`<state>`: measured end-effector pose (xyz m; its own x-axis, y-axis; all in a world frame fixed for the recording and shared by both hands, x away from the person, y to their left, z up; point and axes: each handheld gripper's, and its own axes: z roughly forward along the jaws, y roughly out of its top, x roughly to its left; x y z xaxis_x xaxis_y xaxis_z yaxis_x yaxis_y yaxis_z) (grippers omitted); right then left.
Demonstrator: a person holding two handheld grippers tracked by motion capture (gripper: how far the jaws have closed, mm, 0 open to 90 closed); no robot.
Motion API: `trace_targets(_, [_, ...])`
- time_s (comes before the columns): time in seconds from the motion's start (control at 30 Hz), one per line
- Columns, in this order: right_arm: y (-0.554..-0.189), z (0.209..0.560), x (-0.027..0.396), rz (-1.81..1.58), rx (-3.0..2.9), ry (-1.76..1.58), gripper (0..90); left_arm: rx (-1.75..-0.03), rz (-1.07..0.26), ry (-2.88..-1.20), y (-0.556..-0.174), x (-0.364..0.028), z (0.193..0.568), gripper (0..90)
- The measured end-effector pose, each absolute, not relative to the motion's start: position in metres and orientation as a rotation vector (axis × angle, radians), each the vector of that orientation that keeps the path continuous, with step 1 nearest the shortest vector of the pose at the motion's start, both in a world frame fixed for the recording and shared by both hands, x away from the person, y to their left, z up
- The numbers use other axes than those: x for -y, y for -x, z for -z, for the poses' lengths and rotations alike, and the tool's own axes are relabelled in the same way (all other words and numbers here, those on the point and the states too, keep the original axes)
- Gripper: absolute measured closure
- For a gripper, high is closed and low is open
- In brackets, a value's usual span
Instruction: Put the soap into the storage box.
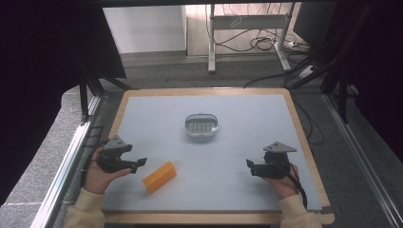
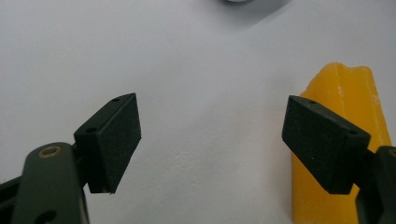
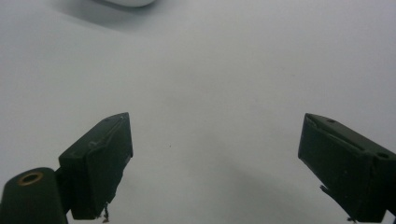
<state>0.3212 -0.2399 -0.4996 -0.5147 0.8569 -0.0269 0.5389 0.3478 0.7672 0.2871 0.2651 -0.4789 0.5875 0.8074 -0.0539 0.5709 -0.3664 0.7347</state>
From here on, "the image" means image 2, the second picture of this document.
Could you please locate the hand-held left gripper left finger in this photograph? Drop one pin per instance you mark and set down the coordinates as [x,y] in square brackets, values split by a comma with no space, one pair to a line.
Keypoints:
[109,146]

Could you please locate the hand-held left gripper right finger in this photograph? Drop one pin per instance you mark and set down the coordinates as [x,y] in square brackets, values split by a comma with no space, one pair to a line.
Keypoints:
[327,146]

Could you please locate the yellow wax block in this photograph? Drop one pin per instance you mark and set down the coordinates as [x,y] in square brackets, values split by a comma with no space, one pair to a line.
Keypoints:
[348,93]

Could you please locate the white round object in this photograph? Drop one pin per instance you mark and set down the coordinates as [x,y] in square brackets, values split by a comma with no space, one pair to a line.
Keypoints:
[238,1]

